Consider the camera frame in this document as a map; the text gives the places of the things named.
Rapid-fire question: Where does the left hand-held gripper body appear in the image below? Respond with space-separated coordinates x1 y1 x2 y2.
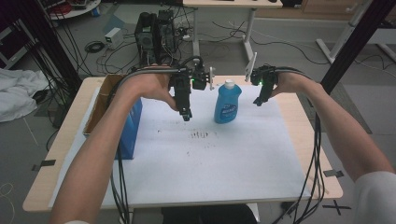
169 56 216 110

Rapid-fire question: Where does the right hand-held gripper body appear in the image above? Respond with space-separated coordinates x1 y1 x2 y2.
245 51 279 101

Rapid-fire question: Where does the blue detergent bottle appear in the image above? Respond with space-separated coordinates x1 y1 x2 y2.
213 78 243 125

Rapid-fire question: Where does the person's right hand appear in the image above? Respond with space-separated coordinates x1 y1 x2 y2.
270 72 316 99

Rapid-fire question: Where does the person's left hand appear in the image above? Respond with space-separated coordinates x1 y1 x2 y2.
120 63 180 112

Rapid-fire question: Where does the cardboard box with blue side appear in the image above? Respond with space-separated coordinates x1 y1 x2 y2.
82 73 144 161

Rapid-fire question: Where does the white paper sheet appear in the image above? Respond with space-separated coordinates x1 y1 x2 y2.
48 83 313 210

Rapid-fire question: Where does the black computer tower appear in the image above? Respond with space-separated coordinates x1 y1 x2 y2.
156 8 177 63
134 11 161 67

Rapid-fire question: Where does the light wooden desk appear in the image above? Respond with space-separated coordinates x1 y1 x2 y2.
182 0 284 63

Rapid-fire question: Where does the small white device box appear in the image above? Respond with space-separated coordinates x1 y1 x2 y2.
104 26 125 50

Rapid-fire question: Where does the black metal stand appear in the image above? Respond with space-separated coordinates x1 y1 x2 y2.
319 0 396 95
11 0 84 92

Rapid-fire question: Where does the black tape strip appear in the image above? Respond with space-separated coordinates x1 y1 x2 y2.
31 159 57 172
322 169 345 179

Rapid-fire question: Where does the person's dark clothing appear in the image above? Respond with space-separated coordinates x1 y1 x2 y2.
161 203 259 224

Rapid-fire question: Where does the round white table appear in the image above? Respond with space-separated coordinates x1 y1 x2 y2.
48 0 103 21

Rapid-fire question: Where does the black tape cross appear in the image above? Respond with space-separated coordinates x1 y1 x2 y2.
321 199 352 217

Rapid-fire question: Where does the white sleeve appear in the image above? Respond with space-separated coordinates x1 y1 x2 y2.
352 170 396 224

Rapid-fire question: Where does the white cloth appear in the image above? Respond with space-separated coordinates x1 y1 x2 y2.
0 67 49 123

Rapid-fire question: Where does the black cable bundle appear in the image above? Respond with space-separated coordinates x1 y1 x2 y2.
106 55 205 224
271 65 327 224

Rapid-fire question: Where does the white desk frame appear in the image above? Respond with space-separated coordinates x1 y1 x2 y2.
315 0 396 65

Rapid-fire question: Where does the coiled black cable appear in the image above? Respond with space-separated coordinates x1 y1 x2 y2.
84 40 106 54

